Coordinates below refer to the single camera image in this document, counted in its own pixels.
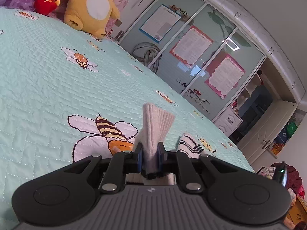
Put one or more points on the white black-striped knit sweater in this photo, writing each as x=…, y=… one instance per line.
x=153, y=124

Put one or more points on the dark red cloth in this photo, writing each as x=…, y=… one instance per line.
x=295, y=177

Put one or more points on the pile of floral quilts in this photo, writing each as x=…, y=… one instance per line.
x=266, y=172

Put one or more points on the red-bordered poster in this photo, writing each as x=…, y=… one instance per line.
x=191, y=45

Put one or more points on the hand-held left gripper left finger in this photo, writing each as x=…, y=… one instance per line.
x=140, y=160

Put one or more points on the yellow plush toy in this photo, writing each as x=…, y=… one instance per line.
x=93, y=7

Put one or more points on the blue bag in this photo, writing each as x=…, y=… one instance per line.
x=281, y=136

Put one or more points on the green bag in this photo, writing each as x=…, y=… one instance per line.
x=291, y=129

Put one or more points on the orange packets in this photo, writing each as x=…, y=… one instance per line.
x=277, y=148

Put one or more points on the white drawer cabinet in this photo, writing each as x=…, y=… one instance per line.
x=229, y=121

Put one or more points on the blue-bordered poster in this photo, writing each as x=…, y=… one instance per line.
x=160, y=24

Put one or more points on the wooden cabinet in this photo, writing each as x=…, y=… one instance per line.
x=298, y=213

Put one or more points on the mint bee-print quilted bedspread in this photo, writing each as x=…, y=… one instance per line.
x=48, y=88

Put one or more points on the sliding-door wardrobe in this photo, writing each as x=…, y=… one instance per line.
x=215, y=28

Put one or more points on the pink-bordered poster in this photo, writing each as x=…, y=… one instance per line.
x=225, y=76

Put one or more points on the wall socket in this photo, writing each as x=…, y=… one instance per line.
x=119, y=22

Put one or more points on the white open shelf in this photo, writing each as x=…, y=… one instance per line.
x=249, y=88

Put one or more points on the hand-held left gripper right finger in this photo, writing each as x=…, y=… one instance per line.
x=159, y=159

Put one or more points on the white door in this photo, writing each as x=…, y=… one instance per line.
x=266, y=129

